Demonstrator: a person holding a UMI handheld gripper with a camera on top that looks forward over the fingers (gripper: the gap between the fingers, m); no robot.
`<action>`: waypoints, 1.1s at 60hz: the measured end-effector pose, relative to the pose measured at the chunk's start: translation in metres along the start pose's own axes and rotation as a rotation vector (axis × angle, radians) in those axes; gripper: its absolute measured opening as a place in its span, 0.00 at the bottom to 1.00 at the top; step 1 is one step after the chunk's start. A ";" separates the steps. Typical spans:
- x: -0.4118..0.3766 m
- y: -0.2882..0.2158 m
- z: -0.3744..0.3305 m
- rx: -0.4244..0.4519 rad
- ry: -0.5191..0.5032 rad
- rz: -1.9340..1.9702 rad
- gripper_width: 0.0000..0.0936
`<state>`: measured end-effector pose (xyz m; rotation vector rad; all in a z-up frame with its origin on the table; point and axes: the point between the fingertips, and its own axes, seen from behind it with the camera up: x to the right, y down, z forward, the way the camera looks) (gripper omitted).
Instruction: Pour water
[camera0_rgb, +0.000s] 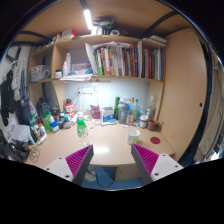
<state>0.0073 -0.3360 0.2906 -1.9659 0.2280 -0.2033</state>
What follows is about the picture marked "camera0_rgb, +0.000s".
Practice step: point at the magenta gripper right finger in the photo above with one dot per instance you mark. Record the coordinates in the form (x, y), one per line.
(145, 161)

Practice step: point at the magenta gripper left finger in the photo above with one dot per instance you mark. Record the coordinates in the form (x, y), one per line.
(78, 163)

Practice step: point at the grey plastic water bottle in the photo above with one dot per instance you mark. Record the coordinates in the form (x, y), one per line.
(122, 112)

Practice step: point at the red round coaster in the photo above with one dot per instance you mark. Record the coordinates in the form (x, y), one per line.
(155, 140)

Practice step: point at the white paper cup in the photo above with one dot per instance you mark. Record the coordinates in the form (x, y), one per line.
(132, 136)

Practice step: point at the brown ceramic mug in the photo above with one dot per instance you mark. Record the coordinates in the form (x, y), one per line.
(154, 125)

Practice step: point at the green spray bottle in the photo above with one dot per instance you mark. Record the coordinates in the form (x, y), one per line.
(81, 128)

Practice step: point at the white lidded jar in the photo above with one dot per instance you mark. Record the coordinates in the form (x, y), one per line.
(143, 121)

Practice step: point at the clear glass bottle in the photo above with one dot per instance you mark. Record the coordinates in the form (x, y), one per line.
(151, 108)

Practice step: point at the magenta snack bag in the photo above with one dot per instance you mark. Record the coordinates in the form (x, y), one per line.
(95, 112)

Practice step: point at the red white canister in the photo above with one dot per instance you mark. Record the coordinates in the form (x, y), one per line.
(69, 109)

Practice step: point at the blue white carton box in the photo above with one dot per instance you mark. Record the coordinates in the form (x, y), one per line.
(107, 113)

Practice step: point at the black bag on desk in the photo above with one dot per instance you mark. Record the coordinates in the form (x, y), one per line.
(43, 107)

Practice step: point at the green tall can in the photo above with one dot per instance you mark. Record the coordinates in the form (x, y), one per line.
(117, 99)

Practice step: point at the white desk lamp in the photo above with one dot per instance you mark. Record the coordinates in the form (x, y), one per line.
(88, 96)

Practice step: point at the hanging dark clothes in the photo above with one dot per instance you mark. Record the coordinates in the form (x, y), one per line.
(14, 94)

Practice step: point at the clear plastic storage box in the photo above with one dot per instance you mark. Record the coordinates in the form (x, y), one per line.
(38, 73)

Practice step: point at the wooden bookshelf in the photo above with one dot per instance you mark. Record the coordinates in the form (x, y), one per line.
(57, 52)

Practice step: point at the row of books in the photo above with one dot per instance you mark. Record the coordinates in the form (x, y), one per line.
(126, 60)

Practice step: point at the fluorescent ceiling light tube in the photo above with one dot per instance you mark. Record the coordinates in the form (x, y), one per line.
(88, 18)

